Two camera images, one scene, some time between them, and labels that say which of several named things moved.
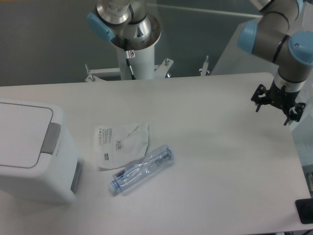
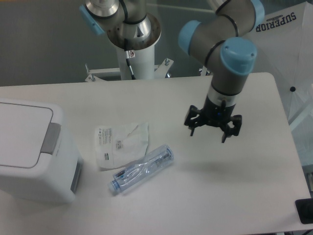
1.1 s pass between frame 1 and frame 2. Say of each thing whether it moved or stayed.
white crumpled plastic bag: stayed
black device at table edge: stayed
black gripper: moved
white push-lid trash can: stayed
